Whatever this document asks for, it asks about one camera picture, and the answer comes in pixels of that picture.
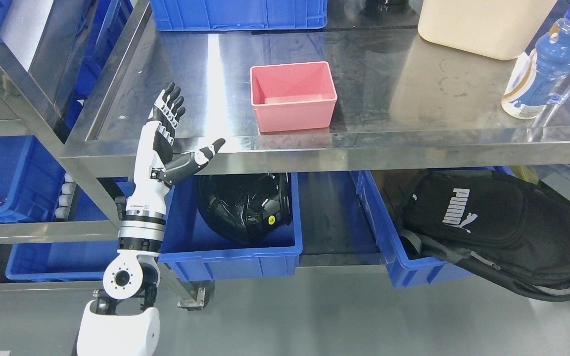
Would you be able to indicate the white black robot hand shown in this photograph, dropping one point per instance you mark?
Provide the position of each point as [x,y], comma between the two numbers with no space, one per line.
[156,169]

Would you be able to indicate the pink plastic storage box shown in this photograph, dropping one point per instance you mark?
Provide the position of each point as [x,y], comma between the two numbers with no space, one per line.
[292,97]

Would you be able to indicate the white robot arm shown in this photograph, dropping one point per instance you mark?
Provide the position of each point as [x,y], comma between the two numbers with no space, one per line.
[122,320]

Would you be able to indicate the steel shelf rack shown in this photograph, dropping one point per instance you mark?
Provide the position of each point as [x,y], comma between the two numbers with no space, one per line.
[42,47]

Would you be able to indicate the blue bin left shelf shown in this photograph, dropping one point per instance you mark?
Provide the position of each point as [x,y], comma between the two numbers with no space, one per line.
[30,181]

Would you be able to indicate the beige plastic container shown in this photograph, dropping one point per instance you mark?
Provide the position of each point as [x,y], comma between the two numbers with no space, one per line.
[498,29]

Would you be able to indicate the blue bin with helmet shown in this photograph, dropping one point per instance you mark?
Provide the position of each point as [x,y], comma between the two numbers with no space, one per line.
[194,252]

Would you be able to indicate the black helmet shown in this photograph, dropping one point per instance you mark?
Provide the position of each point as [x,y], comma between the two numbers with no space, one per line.
[244,208]

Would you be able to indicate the blue bin lower left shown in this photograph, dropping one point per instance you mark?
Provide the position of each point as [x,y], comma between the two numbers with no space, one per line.
[60,262]

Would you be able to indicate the blue bin on table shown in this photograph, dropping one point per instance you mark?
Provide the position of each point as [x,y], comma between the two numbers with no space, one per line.
[227,15]

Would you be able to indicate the blue bin with backpack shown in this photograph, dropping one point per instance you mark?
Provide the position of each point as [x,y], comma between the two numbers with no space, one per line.
[403,271]

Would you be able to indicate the stainless steel table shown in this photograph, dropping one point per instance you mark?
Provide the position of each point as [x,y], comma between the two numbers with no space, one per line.
[402,103]

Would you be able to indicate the black Puma backpack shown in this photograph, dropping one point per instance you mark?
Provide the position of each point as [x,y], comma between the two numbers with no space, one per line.
[501,228]

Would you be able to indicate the blue drink bottle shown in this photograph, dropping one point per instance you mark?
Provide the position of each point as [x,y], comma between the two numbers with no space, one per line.
[546,67]

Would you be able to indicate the clear water bottle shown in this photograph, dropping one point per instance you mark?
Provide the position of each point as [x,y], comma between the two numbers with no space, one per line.
[558,96]

